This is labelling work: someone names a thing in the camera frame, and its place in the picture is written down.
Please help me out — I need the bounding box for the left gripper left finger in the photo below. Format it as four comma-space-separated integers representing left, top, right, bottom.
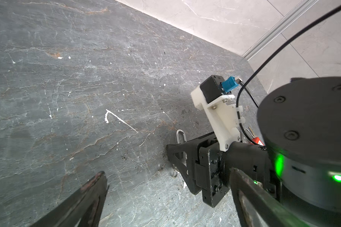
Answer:
32, 171, 108, 227

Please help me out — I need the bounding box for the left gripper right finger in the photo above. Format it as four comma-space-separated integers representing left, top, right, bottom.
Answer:
229, 168, 308, 227

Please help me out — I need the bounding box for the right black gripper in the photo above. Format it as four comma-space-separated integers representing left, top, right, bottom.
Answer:
166, 132, 230, 208

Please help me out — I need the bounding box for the black padlock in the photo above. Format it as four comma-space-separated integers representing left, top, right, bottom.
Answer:
176, 130, 187, 159

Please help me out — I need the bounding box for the red padlock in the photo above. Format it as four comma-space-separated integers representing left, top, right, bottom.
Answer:
252, 137, 264, 146

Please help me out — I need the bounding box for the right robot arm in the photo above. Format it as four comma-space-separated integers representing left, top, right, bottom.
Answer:
166, 76, 341, 227

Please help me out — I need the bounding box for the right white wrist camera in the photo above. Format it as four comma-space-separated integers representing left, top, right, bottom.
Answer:
191, 75, 245, 152

